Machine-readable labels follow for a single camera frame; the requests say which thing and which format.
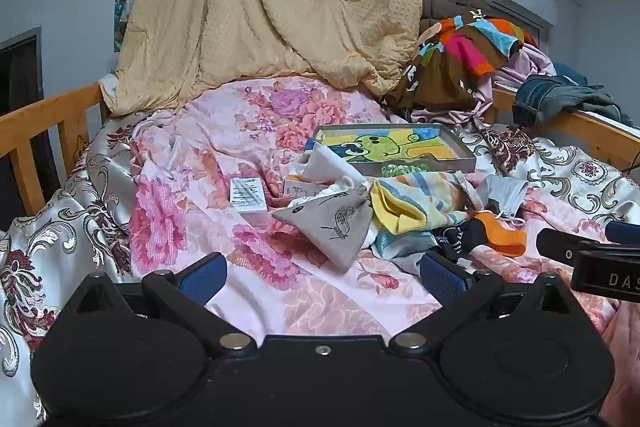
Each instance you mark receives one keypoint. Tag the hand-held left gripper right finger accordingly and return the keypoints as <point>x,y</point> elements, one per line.
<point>442,279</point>

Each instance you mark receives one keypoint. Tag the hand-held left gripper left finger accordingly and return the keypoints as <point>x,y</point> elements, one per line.
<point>205,279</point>

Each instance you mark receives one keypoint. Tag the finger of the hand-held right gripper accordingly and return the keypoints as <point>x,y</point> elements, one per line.
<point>625,232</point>
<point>557,247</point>

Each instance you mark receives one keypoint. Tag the black sock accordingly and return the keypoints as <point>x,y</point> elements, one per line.
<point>465,234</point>

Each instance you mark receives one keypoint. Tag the orange sock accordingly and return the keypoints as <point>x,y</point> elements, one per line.
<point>500,234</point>

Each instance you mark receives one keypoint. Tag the white face mask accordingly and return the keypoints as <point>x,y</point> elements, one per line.
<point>505,197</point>

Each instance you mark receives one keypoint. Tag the pastel striped cloth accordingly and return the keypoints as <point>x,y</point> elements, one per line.
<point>445,197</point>

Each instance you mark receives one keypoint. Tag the yellow sock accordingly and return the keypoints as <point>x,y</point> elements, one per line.
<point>395,207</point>

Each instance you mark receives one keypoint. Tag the grey printed sock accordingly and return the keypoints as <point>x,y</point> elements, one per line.
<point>330,227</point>

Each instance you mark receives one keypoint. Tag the grey box of socks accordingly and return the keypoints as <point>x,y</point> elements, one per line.
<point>400,142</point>

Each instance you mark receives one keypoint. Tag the white sock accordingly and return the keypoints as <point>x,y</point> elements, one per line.
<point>325,167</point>

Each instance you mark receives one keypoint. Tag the satin damask blanket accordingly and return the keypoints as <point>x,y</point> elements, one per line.
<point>575,177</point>

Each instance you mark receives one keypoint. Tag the small white box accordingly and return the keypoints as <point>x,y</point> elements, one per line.
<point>247,197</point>

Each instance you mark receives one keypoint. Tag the pink floral bed sheet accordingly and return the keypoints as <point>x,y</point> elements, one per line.
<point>300,287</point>

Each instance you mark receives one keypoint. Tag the grey green garment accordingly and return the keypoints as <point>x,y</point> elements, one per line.
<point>605,102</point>

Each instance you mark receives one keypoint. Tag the orange and white box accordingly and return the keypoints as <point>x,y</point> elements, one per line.
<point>300,187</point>

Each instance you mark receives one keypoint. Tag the blue denim jeans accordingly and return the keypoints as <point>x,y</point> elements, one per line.
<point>540,97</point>

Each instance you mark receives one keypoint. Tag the light pink cloth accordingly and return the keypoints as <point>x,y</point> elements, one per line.
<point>530,62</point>

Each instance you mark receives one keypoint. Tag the colourful brown patchwork garment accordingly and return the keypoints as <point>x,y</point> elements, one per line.
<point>450,72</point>

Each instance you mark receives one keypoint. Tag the tan quilt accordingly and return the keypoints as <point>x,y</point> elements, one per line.
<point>250,7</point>

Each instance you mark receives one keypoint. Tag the wooden bed rail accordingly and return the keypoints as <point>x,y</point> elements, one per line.
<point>585,132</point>
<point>30,132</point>

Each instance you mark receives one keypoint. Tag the teal wall poster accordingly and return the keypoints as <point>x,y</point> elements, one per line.
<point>123,12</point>

